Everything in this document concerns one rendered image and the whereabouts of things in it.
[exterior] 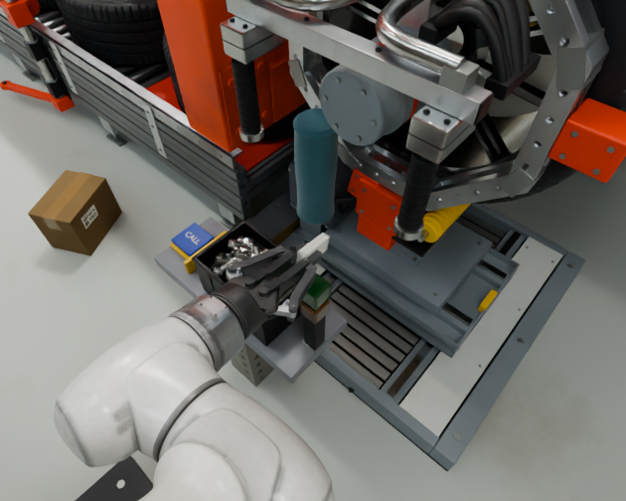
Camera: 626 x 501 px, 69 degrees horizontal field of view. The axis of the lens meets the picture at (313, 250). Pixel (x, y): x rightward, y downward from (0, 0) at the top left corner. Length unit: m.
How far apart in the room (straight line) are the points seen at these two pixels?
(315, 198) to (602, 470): 1.03
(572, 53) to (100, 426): 0.69
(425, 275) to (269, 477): 0.96
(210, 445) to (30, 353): 1.26
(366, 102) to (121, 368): 0.48
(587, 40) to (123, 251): 1.48
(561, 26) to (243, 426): 0.60
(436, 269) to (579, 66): 0.76
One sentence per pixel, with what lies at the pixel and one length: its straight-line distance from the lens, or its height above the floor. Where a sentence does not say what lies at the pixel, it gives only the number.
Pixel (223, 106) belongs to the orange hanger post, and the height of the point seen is 0.66.
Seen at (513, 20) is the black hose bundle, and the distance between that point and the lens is 0.62.
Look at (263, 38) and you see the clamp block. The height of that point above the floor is 0.93.
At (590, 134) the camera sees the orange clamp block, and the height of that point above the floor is 0.88.
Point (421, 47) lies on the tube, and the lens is 0.57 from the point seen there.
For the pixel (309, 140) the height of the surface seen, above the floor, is 0.72.
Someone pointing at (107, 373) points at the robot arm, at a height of 0.85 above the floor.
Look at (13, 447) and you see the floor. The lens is 1.54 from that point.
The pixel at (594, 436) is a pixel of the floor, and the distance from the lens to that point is 1.53.
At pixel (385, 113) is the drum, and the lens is 0.71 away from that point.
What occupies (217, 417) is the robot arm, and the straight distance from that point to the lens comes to 0.46.
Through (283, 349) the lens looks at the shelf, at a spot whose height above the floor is 0.45.
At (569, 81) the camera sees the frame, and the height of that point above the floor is 0.94.
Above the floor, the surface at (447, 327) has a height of 0.15.
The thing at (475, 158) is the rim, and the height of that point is 0.65.
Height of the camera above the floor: 1.28
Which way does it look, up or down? 52 degrees down
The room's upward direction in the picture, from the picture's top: straight up
